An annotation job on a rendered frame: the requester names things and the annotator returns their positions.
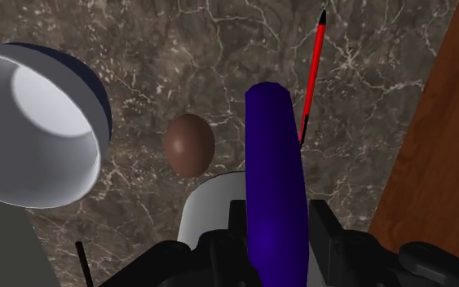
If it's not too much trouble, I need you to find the brown egg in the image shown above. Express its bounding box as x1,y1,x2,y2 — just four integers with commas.
161,113,216,179

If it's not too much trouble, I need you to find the white cup with blue outside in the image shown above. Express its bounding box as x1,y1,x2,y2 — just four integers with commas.
0,41,113,210

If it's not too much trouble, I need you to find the white round cup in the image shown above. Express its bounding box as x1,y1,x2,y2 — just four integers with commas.
177,170,250,251

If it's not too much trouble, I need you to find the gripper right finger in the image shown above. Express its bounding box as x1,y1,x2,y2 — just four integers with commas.
308,199,459,287

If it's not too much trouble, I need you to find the thin black stick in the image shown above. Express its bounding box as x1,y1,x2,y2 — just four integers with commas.
75,241,95,287

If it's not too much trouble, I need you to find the dark blue cylinder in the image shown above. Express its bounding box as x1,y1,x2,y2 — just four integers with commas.
245,82,310,287

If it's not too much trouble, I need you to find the red pen with black tip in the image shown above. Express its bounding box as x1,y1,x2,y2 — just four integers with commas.
298,8,329,147

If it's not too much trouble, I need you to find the grey block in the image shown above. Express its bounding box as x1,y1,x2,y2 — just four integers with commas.
0,192,61,287

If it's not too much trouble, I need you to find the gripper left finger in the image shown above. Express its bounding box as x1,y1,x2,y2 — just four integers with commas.
97,199,250,287

